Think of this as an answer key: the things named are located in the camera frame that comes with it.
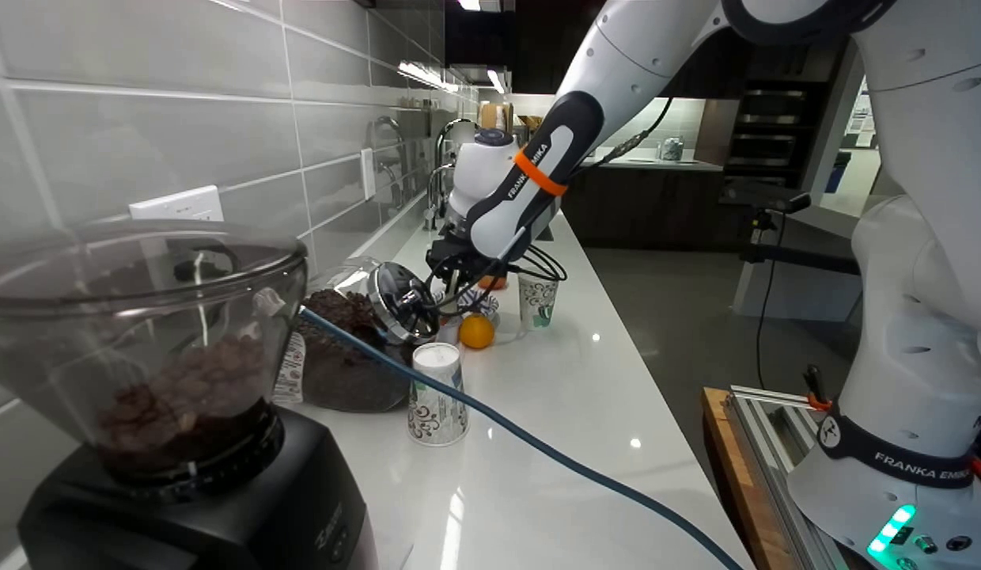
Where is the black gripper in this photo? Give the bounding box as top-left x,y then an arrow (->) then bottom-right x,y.
423,233 -> 496,315

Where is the small orange fruit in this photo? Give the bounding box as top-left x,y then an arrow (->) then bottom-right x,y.
456,310 -> 499,355

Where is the round metal canister lid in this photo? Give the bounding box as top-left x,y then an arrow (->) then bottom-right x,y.
363,261 -> 444,344

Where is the small clear glass cup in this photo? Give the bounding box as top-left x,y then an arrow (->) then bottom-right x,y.
516,274 -> 565,330

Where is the paper cup with dotted print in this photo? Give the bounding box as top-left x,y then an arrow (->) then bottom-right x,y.
406,338 -> 472,445

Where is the metal coffee canister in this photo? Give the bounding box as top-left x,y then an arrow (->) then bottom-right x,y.
297,289 -> 414,415

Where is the black coffee grinder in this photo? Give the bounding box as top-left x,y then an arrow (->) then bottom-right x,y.
0,218 -> 380,570

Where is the orange strap on arm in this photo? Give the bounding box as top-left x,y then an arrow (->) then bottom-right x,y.
509,148 -> 571,204

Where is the white wall outlet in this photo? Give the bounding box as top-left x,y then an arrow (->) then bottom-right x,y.
126,184 -> 227,224
358,147 -> 380,204

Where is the blue cable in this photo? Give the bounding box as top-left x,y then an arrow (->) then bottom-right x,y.
294,301 -> 746,570

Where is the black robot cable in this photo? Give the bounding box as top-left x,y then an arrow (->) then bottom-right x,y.
509,91 -> 682,287

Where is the black camera tripod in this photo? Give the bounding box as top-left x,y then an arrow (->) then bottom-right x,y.
739,190 -> 875,389

